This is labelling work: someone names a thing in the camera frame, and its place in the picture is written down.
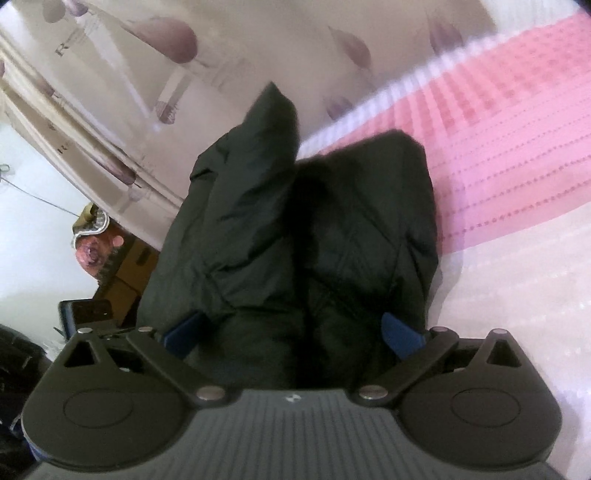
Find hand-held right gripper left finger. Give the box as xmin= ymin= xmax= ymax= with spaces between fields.
xmin=61 ymin=310 xmax=228 ymax=408

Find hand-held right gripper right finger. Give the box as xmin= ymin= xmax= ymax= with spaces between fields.
xmin=356 ymin=311 xmax=526 ymax=408

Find black puffer jacket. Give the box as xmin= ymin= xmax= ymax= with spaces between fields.
xmin=136 ymin=82 xmax=440 ymax=391

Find brown cardboard box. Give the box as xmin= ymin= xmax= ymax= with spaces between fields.
xmin=95 ymin=235 xmax=160 ymax=334

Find dark glossy device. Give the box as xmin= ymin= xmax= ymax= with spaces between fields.
xmin=59 ymin=299 xmax=115 ymax=333

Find floral fabric bag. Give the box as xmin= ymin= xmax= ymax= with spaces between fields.
xmin=71 ymin=203 xmax=126 ymax=280

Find dark cloth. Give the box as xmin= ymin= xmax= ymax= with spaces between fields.
xmin=0 ymin=323 xmax=52 ymax=446

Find pink checked bed sheet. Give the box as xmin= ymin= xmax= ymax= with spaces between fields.
xmin=295 ymin=9 xmax=591 ymax=462

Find beige leaf-print curtain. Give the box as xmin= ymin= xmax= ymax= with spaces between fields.
xmin=0 ymin=0 xmax=505 ymax=246

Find thin wall cable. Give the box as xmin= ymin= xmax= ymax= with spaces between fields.
xmin=0 ymin=164 xmax=80 ymax=217

